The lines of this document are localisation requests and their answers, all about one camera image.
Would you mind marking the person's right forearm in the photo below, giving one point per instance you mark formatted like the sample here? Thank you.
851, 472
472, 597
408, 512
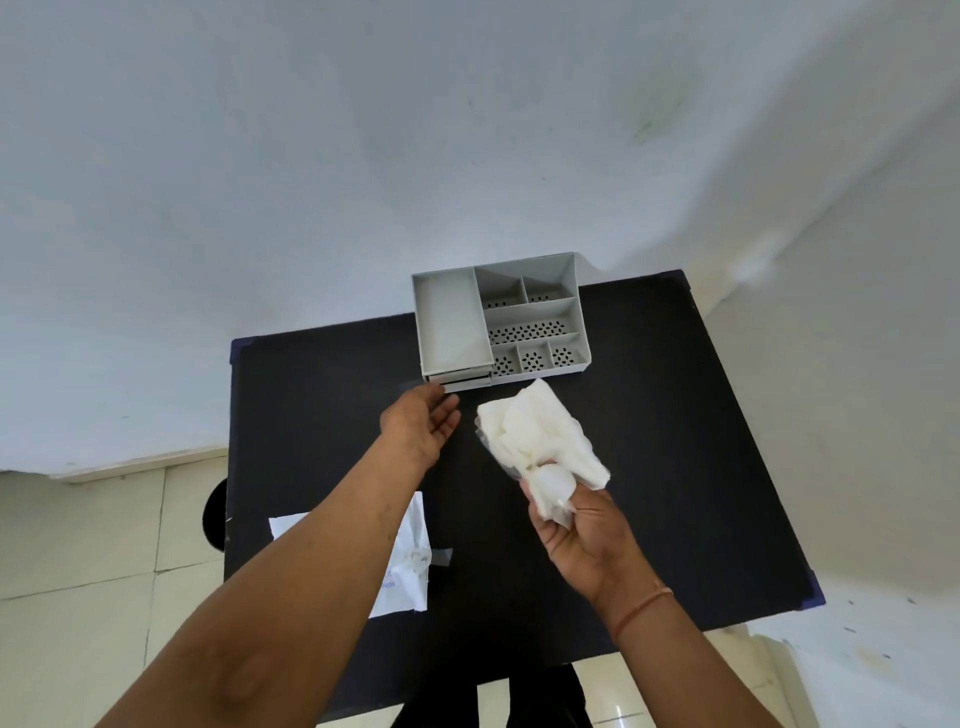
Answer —
679, 675

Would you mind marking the white paper sheet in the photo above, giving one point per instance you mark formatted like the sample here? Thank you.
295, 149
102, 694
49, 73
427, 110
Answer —
405, 570

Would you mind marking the grey compartment organizer box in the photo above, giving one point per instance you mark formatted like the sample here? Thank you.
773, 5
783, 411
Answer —
499, 322

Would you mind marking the black table leg frame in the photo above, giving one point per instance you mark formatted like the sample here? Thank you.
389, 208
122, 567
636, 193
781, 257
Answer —
525, 701

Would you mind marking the person's left hand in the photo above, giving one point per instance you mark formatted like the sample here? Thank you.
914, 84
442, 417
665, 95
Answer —
412, 431

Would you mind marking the person's left fingers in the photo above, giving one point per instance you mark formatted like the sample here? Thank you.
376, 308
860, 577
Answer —
446, 416

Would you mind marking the person's right thumb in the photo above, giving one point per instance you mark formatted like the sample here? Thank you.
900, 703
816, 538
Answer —
587, 504

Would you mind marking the black round stool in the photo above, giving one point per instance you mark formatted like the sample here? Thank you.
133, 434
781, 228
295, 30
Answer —
217, 517

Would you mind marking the person's right hand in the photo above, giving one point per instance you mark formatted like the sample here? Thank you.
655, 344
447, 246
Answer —
592, 551

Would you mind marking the person's left forearm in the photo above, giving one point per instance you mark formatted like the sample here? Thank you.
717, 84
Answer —
300, 585

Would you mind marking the clear bag of white cotton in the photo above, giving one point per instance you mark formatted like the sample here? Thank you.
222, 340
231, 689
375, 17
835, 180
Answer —
540, 439

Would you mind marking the clear tape piece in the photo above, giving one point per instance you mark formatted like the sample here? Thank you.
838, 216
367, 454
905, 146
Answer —
441, 556

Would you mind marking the blue table corner guard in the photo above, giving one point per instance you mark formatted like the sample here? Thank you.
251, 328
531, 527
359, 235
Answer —
240, 349
813, 591

